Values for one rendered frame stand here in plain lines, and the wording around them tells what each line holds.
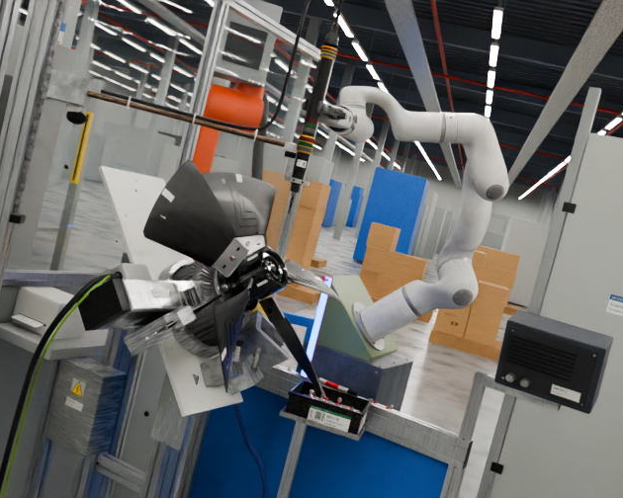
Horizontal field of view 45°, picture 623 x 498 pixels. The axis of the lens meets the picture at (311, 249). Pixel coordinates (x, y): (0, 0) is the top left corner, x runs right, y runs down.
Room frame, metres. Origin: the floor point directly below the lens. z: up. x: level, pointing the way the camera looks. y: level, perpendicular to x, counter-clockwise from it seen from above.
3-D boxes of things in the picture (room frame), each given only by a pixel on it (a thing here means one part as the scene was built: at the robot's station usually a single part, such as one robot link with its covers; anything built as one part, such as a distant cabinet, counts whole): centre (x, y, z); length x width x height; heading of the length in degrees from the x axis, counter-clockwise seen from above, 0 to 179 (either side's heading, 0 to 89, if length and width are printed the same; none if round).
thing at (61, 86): (1.91, 0.70, 1.54); 0.10 x 0.07 x 0.08; 98
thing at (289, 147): (1.99, 0.09, 1.49); 0.09 x 0.07 x 0.10; 98
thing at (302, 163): (2.00, 0.08, 1.65); 0.04 x 0.04 x 0.46
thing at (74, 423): (1.95, 0.48, 0.73); 0.15 x 0.09 x 0.22; 63
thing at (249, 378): (1.97, 0.10, 0.91); 0.12 x 0.08 x 0.12; 63
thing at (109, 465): (1.98, 0.34, 0.56); 0.19 x 0.04 x 0.04; 63
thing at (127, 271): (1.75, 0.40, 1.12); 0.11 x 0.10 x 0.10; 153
